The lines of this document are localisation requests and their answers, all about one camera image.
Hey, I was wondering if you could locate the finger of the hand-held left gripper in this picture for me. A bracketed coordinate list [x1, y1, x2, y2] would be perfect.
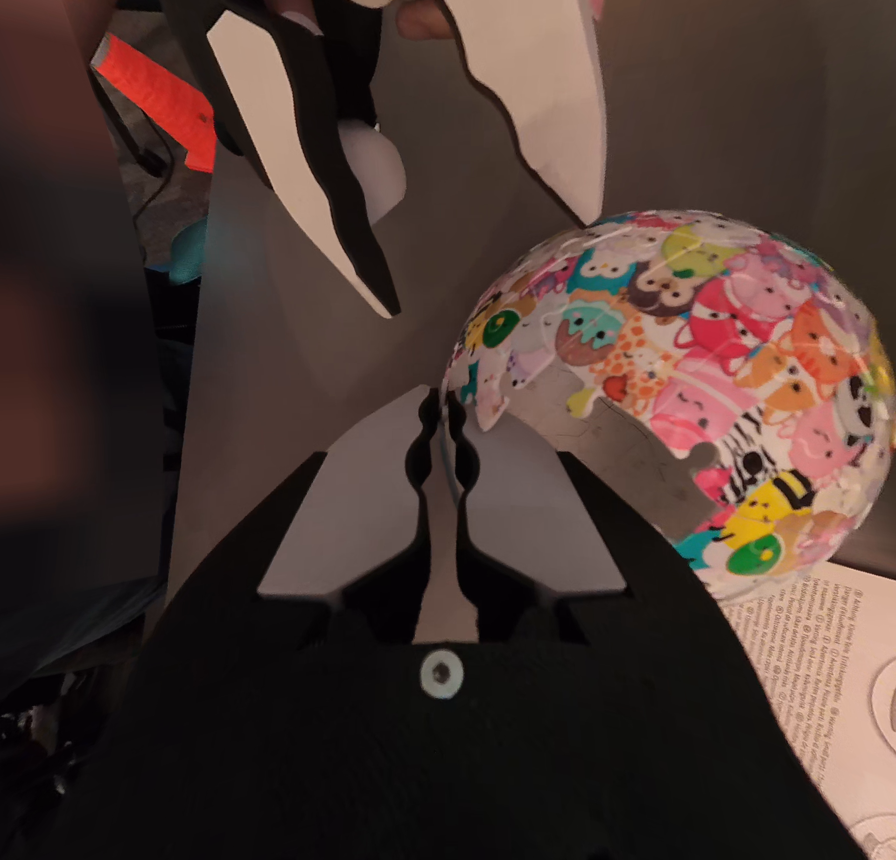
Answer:
[385, 0, 607, 229]
[206, 10, 402, 319]

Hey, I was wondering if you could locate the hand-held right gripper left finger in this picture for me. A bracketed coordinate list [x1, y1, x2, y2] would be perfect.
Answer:
[258, 384, 443, 605]

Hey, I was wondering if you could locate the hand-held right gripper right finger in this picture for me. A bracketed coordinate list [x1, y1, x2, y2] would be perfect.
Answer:
[444, 386, 627, 605]

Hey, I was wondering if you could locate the colourful puzzle ball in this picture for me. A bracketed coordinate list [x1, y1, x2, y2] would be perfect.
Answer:
[441, 209, 896, 605]

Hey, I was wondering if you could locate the person's left hand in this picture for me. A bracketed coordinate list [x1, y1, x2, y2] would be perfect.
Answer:
[395, 0, 457, 42]

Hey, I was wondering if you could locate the white paper leaflet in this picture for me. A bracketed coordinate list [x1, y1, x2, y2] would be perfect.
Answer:
[721, 559, 896, 860]

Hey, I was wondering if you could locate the orange strap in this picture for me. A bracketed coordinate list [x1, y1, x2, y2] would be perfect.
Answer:
[91, 34, 218, 175]

